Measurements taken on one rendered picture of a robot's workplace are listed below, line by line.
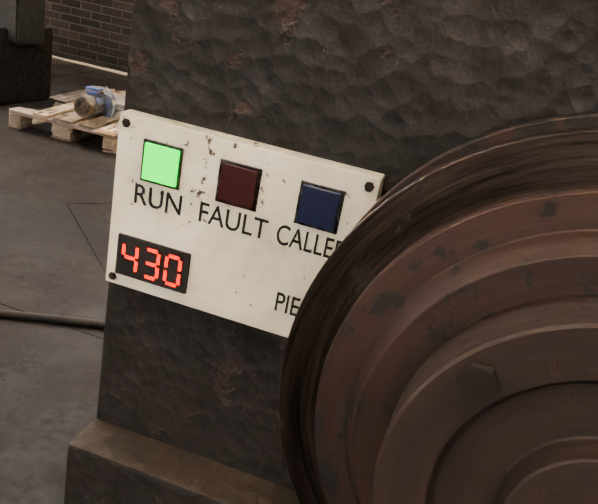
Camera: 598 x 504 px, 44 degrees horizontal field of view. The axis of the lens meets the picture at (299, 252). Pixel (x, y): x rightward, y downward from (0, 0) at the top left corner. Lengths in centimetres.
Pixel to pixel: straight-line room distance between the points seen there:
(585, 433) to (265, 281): 35
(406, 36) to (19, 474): 178
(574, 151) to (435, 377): 17
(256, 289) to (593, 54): 36
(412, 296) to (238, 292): 26
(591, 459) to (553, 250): 13
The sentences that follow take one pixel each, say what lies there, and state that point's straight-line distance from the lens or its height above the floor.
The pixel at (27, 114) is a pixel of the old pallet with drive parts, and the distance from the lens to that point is 526.
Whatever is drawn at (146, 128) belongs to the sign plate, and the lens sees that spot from 73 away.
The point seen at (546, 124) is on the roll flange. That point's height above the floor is 133.
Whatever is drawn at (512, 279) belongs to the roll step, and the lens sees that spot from 49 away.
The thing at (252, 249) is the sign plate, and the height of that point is 114.
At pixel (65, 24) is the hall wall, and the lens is 799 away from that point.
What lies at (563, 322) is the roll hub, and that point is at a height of 124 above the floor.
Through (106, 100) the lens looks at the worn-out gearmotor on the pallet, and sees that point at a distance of 527.
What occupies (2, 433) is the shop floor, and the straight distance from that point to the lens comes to 235.
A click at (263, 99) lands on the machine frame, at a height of 128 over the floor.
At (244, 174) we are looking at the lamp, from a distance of 69.
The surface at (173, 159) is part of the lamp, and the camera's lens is 72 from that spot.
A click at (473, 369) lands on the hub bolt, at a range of 45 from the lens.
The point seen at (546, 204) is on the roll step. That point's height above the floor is 129.
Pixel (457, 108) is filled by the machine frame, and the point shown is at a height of 131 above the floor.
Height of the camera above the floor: 141
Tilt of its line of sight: 22 degrees down
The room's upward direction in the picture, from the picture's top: 11 degrees clockwise
